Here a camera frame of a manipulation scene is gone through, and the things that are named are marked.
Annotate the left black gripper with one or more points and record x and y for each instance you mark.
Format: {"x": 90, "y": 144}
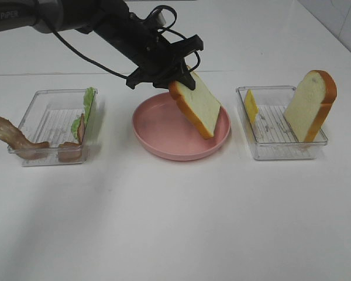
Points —
{"x": 158, "y": 61}

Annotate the bread slice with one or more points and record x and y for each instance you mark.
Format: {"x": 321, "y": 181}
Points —
{"x": 199, "y": 106}
{"x": 310, "y": 105}

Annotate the green lettuce leaf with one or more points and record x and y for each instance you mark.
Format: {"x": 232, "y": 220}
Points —
{"x": 87, "y": 102}

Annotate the short bacon strip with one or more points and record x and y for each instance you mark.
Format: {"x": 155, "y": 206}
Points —
{"x": 71, "y": 151}

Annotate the long bacon strip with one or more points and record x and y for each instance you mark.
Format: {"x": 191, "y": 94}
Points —
{"x": 17, "y": 141}

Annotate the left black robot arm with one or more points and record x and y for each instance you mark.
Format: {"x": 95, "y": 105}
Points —
{"x": 100, "y": 17}

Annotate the pink round plate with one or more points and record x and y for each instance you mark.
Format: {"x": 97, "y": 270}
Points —
{"x": 164, "y": 131}

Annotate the yellow cheese slice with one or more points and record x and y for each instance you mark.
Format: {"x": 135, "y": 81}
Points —
{"x": 251, "y": 106}

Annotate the right clear plastic tray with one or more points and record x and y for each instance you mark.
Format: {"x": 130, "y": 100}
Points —
{"x": 270, "y": 136}

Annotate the clear plastic tray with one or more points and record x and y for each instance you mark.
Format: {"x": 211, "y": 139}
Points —
{"x": 49, "y": 118}
{"x": 270, "y": 136}

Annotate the left clear plastic tray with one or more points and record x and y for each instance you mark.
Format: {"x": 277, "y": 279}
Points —
{"x": 49, "y": 118}

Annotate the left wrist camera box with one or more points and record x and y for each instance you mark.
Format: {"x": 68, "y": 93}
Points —
{"x": 158, "y": 18}

